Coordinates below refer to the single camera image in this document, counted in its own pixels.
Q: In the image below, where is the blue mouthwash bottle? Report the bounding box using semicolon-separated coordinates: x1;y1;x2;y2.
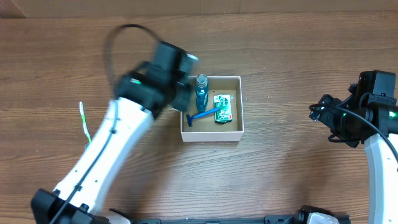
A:
195;74;209;113

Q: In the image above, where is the blue disposable razor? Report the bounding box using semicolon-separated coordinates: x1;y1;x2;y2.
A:
186;108;220;127

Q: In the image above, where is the green white toothbrush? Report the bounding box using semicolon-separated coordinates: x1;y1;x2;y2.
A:
79;101;91;147

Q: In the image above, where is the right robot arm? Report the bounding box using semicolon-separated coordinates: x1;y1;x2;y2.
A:
308;70;397;223

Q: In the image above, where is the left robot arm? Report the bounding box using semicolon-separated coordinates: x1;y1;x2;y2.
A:
30;41;198;223

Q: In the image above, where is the white cardboard box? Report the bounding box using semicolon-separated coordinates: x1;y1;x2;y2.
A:
180;76;244;142

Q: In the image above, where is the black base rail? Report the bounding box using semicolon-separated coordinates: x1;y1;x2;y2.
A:
108;205;351;224

